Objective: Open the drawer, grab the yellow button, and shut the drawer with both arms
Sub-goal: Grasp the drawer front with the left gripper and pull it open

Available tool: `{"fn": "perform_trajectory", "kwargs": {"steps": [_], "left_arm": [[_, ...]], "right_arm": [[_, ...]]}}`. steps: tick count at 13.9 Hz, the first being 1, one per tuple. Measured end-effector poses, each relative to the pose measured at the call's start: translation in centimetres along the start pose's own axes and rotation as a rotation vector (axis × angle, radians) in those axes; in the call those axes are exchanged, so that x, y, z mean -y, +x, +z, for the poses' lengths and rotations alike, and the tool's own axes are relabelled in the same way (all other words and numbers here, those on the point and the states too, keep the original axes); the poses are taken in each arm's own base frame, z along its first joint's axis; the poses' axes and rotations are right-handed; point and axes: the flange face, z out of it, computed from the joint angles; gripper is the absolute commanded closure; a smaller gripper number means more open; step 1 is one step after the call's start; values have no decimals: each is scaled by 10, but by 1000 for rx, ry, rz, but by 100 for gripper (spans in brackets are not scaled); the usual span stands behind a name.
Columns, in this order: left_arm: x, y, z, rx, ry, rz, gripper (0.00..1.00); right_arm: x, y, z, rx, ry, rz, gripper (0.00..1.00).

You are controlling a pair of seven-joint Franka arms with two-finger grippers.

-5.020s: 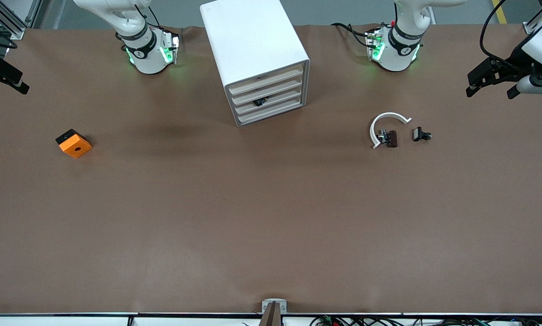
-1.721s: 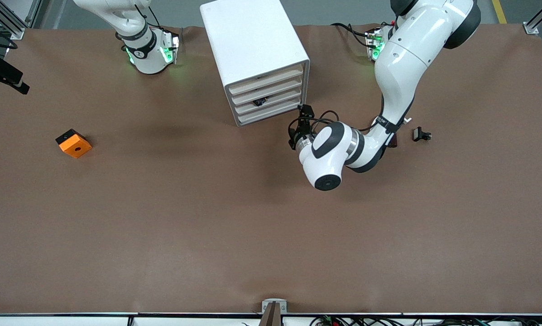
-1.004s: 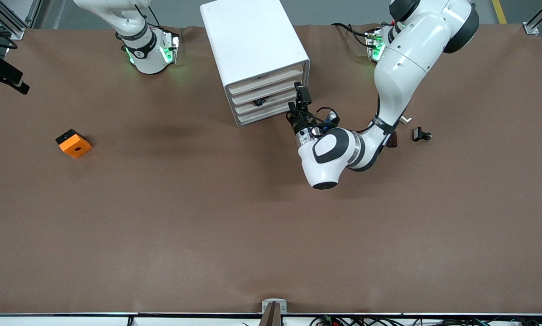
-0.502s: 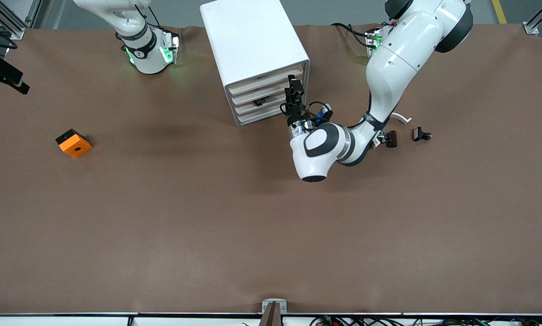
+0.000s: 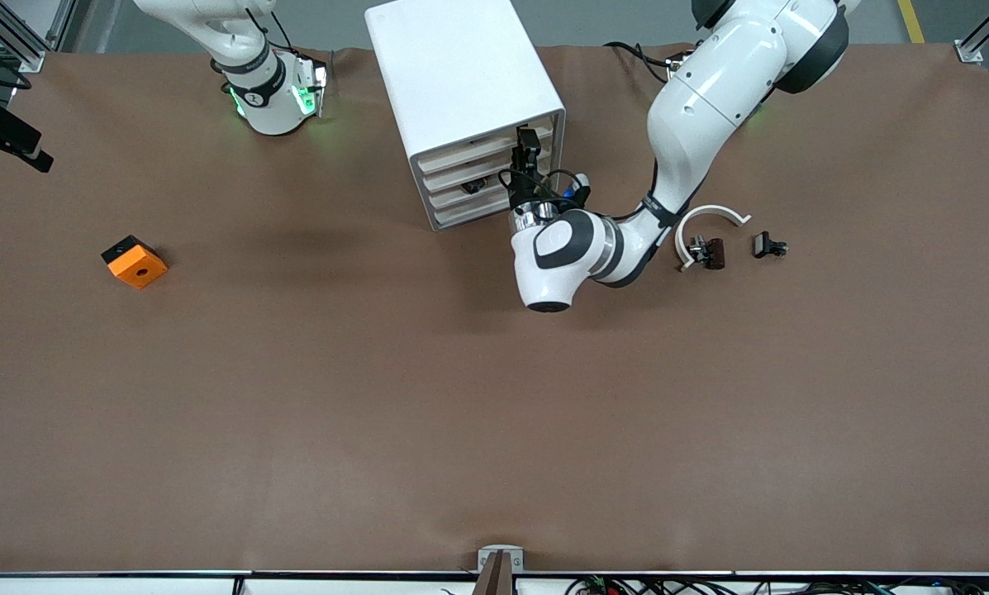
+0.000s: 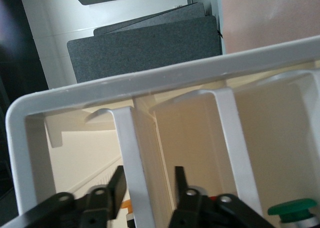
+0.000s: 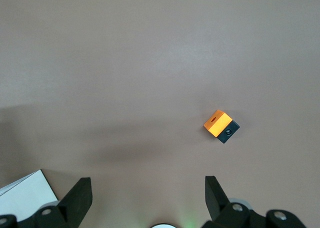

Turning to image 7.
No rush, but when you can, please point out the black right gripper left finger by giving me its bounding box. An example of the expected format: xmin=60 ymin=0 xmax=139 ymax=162
xmin=33 ymin=177 xmax=93 ymax=228

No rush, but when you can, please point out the orange cube block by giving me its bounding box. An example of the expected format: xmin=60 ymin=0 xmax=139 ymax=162
xmin=202 ymin=109 xmax=241 ymax=145

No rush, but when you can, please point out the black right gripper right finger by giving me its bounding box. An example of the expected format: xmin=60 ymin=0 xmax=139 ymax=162
xmin=203 ymin=176 xmax=251 ymax=228

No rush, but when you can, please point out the white drawer cabinet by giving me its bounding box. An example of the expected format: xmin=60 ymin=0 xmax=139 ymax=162
xmin=0 ymin=170 xmax=60 ymax=216

